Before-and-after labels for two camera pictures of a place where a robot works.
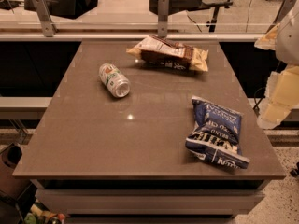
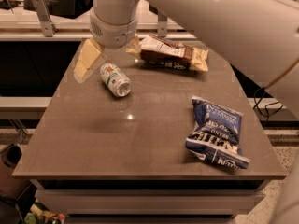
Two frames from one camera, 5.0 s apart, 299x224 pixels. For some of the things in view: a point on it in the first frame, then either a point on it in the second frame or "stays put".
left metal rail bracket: [48, 23] stays put
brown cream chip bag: [163, 52] stays put
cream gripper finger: [268, 41] → [135, 47]
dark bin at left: [13, 187] stays put
